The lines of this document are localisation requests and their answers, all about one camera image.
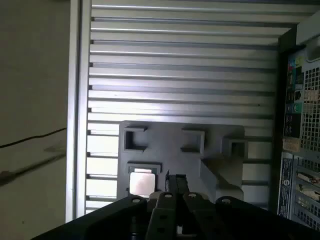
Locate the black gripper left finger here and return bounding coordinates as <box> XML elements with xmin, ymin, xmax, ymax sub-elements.
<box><xmin>32</xmin><ymin>169</ymin><xmax>177</xmax><ymax>240</ymax></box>

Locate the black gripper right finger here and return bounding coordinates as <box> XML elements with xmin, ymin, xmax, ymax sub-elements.
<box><xmin>176</xmin><ymin>174</ymin><xmax>320</xmax><ymax>240</ymax></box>

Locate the silver square CPU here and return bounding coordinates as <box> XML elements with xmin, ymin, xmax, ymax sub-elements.
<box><xmin>129</xmin><ymin>171</ymin><xmax>156</xmax><ymax>195</ymax></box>

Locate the black PC case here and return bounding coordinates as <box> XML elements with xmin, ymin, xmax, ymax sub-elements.
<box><xmin>273</xmin><ymin>11</ymin><xmax>320</xmax><ymax>226</ymax></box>

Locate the grey plastic parts rack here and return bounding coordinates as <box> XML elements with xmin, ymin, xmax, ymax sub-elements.
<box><xmin>116</xmin><ymin>119</ymin><xmax>249</xmax><ymax>210</ymax></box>

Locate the thin black floor cable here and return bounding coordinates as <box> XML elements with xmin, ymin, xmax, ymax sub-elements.
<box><xmin>0</xmin><ymin>127</ymin><xmax>68</xmax><ymax>148</ymax></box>

